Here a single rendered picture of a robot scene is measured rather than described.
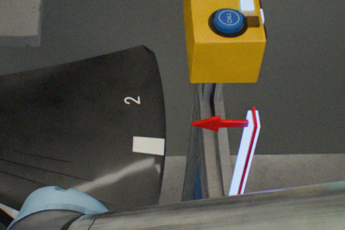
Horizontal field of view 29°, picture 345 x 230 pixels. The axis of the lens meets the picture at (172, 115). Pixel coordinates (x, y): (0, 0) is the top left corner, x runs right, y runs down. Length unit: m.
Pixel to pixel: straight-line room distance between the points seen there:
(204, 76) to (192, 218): 0.58
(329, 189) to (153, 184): 0.34
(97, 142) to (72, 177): 0.04
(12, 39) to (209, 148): 0.41
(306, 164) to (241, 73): 1.19
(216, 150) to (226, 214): 0.69
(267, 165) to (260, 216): 1.73
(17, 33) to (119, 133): 0.57
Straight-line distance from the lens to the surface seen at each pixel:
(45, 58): 1.67
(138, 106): 0.70
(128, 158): 0.68
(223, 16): 0.93
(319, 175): 2.11
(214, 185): 1.02
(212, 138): 1.07
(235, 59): 0.94
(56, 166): 0.67
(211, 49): 0.92
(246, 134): 0.70
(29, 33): 1.22
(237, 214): 0.38
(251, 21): 0.93
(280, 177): 2.08
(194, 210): 0.40
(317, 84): 1.81
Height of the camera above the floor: 1.73
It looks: 53 degrees down
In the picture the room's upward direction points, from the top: 5 degrees clockwise
